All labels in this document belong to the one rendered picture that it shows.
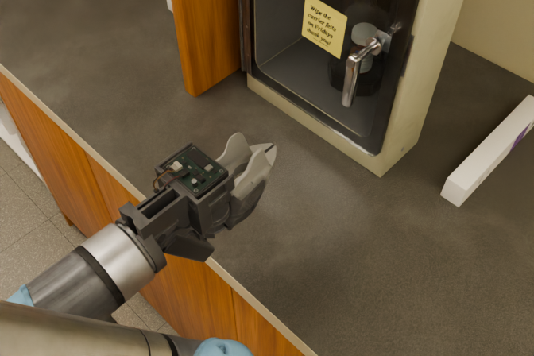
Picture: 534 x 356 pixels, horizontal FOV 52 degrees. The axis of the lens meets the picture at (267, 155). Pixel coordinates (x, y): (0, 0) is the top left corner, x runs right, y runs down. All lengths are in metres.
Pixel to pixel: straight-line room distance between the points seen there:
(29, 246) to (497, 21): 1.64
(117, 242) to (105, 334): 0.15
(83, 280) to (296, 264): 0.37
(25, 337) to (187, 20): 0.66
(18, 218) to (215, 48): 1.34
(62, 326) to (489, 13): 1.00
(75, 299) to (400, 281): 0.48
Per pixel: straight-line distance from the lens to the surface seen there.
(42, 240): 2.10
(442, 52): 0.85
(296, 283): 0.82
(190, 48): 0.98
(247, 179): 0.64
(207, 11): 0.97
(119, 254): 0.56
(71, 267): 0.56
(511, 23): 1.19
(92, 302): 0.56
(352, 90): 0.76
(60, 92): 1.13
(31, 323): 0.41
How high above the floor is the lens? 1.67
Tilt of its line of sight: 50 degrees down
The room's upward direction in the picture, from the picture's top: straight up
